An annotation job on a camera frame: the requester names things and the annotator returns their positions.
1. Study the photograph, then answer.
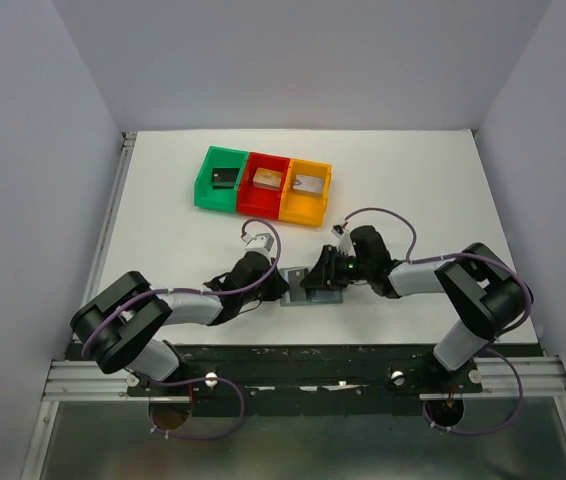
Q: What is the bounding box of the sage green card holder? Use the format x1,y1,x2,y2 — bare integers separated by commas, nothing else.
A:
280,267,343,307

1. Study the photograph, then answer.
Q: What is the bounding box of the black credit card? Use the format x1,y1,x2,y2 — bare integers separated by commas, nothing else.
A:
287,268,308,303

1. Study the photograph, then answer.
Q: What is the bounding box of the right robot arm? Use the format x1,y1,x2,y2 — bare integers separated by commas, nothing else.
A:
300,225,533,390

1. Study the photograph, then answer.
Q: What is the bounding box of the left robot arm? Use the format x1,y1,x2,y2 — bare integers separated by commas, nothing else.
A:
70,251,289,381

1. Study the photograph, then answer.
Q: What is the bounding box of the silver card stack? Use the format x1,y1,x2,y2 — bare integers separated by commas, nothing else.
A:
292,174,325,196

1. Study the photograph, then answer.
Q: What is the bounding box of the tan card stack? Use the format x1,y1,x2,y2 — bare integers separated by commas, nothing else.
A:
252,167,283,191

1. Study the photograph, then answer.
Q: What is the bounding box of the black card stack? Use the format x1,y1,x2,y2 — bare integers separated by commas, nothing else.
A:
210,168,240,189

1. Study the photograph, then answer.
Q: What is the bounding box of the yellow plastic bin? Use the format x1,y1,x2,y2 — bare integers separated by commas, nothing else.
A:
278,158,332,227

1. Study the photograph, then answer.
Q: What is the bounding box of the red plastic bin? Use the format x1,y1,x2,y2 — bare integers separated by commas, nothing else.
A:
236,152,290,220

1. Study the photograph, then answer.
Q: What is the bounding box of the green plastic bin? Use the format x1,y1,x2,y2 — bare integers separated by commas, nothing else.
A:
194,146,249,213

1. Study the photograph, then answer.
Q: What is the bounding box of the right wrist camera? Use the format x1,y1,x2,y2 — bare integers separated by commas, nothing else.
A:
331,223,353,255

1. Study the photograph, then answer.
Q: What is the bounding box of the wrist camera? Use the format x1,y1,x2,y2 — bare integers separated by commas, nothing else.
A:
331,223,353,255
245,233,275,258

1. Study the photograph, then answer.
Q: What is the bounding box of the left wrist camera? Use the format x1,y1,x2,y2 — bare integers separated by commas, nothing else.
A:
245,233,275,258

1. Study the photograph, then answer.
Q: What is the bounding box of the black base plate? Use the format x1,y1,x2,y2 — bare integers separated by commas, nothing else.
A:
65,343,502,419

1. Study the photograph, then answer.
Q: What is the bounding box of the aluminium frame rail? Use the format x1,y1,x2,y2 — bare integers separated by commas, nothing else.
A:
42,130,137,401

